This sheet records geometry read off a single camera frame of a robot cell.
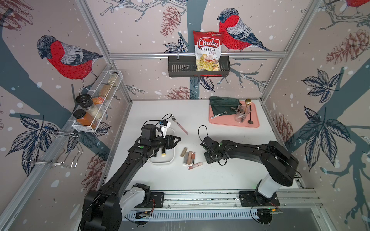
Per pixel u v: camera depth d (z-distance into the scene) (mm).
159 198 732
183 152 899
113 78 861
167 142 698
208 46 823
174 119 1080
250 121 1067
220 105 1170
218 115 1097
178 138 777
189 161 857
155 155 898
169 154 902
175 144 739
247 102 1010
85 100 631
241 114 1033
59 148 559
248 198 737
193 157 878
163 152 898
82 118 601
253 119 1072
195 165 852
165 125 727
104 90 787
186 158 879
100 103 699
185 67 1067
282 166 450
